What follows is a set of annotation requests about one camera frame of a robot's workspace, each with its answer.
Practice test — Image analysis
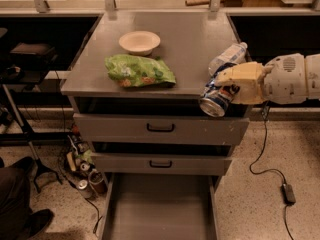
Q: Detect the green chip bag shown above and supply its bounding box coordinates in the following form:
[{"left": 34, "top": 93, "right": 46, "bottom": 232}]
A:
[{"left": 105, "top": 54, "right": 176, "bottom": 88}]

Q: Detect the brown cup on floor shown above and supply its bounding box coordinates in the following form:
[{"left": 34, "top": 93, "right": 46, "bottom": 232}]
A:
[{"left": 88, "top": 170, "right": 107, "bottom": 194}]

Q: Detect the silver can on floor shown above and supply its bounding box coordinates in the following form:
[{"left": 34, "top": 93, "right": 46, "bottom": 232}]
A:
[{"left": 77, "top": 180, "right": 93, "bottom": 199}]

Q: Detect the grey drawer cabinet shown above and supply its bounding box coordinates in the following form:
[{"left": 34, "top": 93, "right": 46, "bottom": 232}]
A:
[{"left": 60, "top": 10, "right": 262, "bottom": 240}]

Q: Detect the grey bottom drawer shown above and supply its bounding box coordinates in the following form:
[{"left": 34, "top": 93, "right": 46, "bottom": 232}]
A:
[{"left": 99, "top": 173, "right": 220, "bottom": 240}]

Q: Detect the grey top drawer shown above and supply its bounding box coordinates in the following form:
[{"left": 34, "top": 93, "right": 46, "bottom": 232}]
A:
[{"left": 74, "top": 113, "right": 249, "bottom": 145}]

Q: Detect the black tripod stand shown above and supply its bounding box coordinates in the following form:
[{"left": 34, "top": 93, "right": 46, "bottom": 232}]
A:
[{"left": 0, "top": 27, "right": 64, "bottom": 194}]

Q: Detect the black power adapter cable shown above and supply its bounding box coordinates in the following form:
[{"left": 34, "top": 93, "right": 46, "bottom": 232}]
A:
[{"left": 249, "top": 100, "right": 297, "bottom": 240}]

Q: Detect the blue pepsi can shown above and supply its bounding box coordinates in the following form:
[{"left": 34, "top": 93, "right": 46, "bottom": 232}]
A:
[{"left": 199, "top": 63, "right": 240, "bottom": 117}]

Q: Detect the grey middle drawer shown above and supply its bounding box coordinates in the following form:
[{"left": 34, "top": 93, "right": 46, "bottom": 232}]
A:
[{"left": 92, "top": 153, "right": 231, "bottom": 176}]

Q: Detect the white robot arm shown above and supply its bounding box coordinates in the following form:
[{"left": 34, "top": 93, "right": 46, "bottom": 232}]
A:
[{"left": 216, "top": 53, "right": 320, "bottom": 105}]

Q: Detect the grey drawer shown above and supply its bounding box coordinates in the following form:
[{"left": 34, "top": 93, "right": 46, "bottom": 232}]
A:
[
  {"left": 99, "top": 173, "right": 220, "bottom": 240},
  {"left": 74, "top": 113, "right": 249, "bottom": 145},
  {"left": 92, "top": 153, "right": 231, "bottom": 176}
]

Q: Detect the black box on shelf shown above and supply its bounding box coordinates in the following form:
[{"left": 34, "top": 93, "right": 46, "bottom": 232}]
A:
[{"left": 10, "top": 43, "right": 57, "bottom": 71}]

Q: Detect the person leg with shoe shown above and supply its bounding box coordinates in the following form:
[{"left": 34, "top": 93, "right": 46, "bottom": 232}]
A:
[{"left": 0, "top": 157, "right": 54, "bottom": 240}]

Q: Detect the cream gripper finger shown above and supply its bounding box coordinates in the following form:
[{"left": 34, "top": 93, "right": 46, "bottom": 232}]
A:
[{"left": 215, "top": 67, "right": 239, "bottom": 86}]

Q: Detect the clutter pile on floor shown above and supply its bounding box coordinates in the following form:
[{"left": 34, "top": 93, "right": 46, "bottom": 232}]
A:
[{"left": 66, "top": 124, "right": 95, "bottom": 177}]

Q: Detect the clear plastic water bottle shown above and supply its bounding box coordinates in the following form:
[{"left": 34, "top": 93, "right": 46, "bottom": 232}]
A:
[{"left": 208, "top": 42, "right": 248, "bottom": 76}]

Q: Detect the white paper bowl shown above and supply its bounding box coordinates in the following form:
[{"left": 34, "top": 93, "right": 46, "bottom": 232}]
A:
[{"left": 119, "top": 31, "right": 160, "bottom": 56}]

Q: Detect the wooden stick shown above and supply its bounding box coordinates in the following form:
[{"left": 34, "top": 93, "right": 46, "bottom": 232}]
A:
[{"left": 185, "top": 0, "right": 211, "bottom": 7}]

